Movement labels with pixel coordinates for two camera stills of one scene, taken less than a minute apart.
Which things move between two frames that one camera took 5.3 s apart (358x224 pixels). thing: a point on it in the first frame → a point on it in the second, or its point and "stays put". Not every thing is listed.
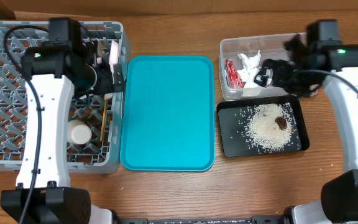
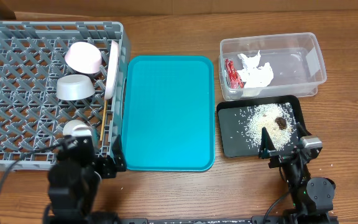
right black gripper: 278,73 → 284,154
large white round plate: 114,57 stays put
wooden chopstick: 103,119 stays put
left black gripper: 106,86 → 109,169
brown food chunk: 281,122 stays put
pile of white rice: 257,124 stays put
